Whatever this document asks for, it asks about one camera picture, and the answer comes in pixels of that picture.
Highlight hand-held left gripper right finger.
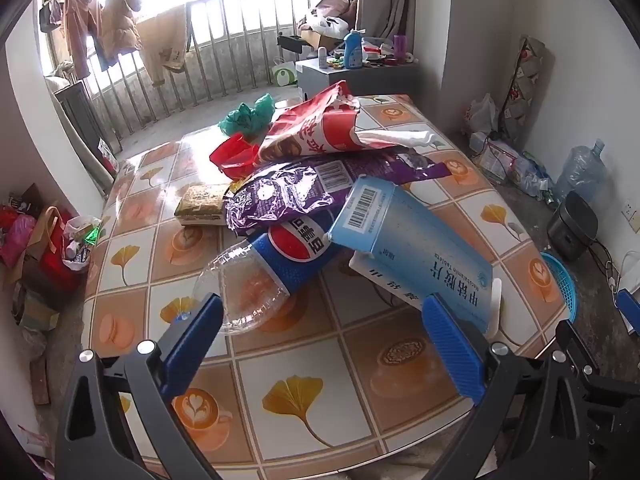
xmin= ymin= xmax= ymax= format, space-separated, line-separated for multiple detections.
xmin=421 ymin=292 xmax=603 ymax=480

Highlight beige garment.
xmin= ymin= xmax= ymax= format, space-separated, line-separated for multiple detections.
xmin=137 ymin=7 xmax=191 ymax=86

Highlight purple snack bag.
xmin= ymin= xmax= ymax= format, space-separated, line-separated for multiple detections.
xmin=226 ymin=147 xmax=468 ymax=236

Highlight white and green paper bag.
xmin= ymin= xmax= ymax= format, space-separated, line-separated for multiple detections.
xmin=271 ymin=57 xmax=298 ymax=87

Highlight light blue medicine box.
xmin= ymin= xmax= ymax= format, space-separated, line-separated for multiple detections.
xmin=327 ymin=176 xmax=493 ymax=333

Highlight peach down jacket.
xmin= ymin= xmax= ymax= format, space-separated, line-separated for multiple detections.
xmin=97 ymin=0 xmax=143 ymax=56

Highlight grey cabinet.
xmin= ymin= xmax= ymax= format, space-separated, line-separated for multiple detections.
xmin=295 ymin=57 xmax=421 ymax=103

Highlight brown snack packet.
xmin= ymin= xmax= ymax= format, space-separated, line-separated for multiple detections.
xmin=174 ymin=183 xmax=232 ymax=226

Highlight green plastic bag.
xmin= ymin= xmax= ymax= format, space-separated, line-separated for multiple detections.
xmin=218 ymin=93 xmax=276 ymax=137

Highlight cardboard box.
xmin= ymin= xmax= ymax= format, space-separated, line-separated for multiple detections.
xmin=300 ymin=25 xmax=346 ymax=53

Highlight dark garment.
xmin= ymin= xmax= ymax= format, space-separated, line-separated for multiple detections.
xmin=37 ymin=0 xmax=63 ymax=33

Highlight empty clear water jug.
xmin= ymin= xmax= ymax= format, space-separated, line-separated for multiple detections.
xmin=554 ymin=139 xmax=607 ymax=206

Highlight dark grey rice cooker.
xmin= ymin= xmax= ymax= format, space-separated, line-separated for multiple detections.
xmin=546 ymin=190 xmax=599 ymax=261

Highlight red printed packets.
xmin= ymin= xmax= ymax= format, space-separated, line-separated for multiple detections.
xmin=470 ymin=132 xmax=518 ymax=183

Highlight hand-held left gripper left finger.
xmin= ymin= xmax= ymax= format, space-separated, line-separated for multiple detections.
xmin=55 ymin=292 xmax=226 ymax=480

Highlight patterned tablecloth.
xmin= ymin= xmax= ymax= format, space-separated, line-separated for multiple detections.
xmin=82 ymin=94 xmax=573 ymax=480

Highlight red and white snack bag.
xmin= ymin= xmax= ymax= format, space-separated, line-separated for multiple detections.
xmin=252 ymin=81 xmax=441 ymax=168

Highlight wall socket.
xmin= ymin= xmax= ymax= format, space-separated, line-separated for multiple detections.
xmin=620 ymin=200 xmax=640 ymax=233

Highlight crumpled white plastic bag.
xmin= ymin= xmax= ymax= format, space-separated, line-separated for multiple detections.
xmin=305 ymin=15 xmax=351 ymax=36

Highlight white bag with green wrapper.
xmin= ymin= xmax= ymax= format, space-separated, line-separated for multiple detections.
xmin=62 ymin=215 xmax=103 ymax=273

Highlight black power cable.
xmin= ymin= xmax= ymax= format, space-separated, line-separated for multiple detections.
xmin=587 ymin=240 xmax=621 ymax=281

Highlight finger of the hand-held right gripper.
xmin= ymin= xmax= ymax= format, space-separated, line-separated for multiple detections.
xmin=554 ymin=319 xmax=601 ymax=376
xmin=616 ymin=287 xmax=640 ymax=336

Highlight red tote bag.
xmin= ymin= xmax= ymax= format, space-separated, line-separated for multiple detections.
xmin=25 ymin=205 xmax=83 ymax=291

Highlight blue plastic basket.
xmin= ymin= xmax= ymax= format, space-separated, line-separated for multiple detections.
xmin=540 ymin=252 xmax=579 ymax=323

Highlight rolled patterned mat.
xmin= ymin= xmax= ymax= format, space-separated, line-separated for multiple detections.
xmin=500 ymin=35 xmax=547 ymax=143

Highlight pink bag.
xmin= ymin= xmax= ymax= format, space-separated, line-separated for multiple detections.
xmin=0 ymin=210 xmax=36 ymax=268

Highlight blue detergent bottle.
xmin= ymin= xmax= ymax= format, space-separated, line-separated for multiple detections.
xmin=343 ymin=29 xmax=365 ymax=70

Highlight dark wooden cabinet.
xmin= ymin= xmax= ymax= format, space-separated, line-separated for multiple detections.
xmin=54 ymin=82 xmax=108 ymax=171

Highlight clear plastic cola bottle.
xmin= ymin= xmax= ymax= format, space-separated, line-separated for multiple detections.
xmin=192 ymin=210 xmax=337 ymax=336

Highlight red plastic bag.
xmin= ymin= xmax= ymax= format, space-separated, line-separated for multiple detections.
xmin=209 ymin=132 xmax=261 ymax=181

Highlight white medicine box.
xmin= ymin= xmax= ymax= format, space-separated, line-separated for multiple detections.
xmin=348 ymin=250 xmax=502 ymax=338

